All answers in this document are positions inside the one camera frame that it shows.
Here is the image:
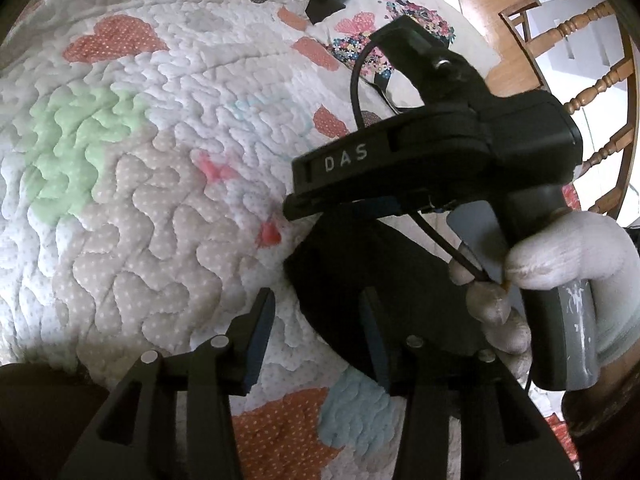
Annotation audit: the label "wooden chair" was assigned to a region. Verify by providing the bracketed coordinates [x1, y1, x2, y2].
[500, 0, 640, 221]

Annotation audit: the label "dark cloth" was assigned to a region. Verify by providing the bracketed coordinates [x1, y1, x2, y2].
[0, 361, 113, 480]

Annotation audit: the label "small black object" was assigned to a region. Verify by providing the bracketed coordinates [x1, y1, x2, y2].
[306, 0, 347, 26]

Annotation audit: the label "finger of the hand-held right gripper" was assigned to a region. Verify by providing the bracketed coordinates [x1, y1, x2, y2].
[282, 191, 435, 222]

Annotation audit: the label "floral printed cloth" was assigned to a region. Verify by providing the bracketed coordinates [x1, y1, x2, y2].
[325, 0, 501, 116]

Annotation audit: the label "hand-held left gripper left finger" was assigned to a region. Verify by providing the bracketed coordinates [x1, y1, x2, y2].
[60, 287, 277, 480]

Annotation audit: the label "person's right forearm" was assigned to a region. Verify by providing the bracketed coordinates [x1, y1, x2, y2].
[559, 360, 640, 480]

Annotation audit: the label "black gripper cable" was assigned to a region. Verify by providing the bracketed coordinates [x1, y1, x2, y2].
[349, 35, 508, 288]

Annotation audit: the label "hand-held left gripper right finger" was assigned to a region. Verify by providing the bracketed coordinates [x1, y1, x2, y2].
[360, 289, 581, 480]

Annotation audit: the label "black pants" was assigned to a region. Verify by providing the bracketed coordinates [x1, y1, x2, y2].
[284, 212, 506, 361]

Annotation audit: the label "person's right hand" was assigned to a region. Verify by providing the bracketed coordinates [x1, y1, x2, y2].
[449, 209, 640, 377]

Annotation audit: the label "quilted patchwork blanket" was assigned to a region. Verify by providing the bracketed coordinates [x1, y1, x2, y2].
[0, 0, 568, 480]

